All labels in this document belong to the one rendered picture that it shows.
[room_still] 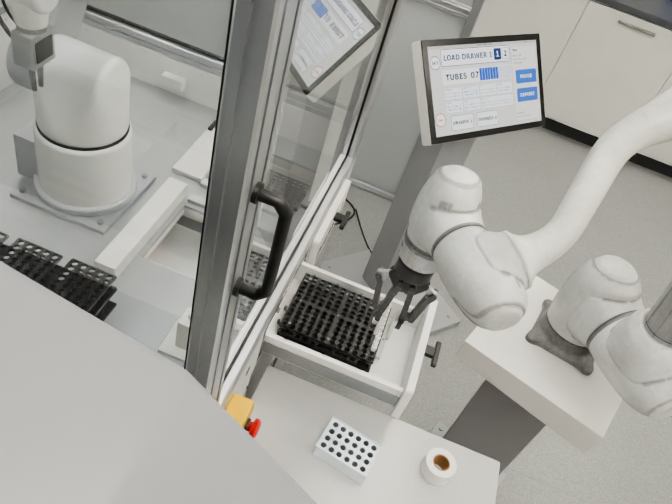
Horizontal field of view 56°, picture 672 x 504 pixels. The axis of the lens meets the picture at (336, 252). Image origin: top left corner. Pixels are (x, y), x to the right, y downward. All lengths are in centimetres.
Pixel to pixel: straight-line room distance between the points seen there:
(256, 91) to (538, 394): 120
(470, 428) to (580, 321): 58
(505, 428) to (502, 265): 101
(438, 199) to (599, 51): 320
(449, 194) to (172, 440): 82
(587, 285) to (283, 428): 78
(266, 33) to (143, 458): 39
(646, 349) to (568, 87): 297
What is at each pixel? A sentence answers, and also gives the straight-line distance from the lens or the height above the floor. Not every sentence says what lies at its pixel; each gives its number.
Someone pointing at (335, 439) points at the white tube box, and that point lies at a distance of 141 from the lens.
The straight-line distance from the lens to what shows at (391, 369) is 150.
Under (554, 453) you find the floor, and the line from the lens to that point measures 268.
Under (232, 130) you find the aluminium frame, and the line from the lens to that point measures 64.
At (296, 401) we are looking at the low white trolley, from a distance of 148.
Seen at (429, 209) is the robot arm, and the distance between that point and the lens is 108.
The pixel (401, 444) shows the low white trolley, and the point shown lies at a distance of 149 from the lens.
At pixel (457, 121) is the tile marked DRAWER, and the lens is 206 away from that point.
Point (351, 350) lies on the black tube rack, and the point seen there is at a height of 90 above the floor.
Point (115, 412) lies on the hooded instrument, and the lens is 30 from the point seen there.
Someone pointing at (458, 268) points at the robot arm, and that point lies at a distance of 102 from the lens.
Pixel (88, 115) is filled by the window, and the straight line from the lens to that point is 75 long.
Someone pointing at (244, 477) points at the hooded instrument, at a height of 170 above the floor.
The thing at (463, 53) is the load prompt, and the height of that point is 116.
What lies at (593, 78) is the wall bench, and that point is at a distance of 427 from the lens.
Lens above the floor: 200
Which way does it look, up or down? 43 degrees down
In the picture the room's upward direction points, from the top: 19 degrees clockwise
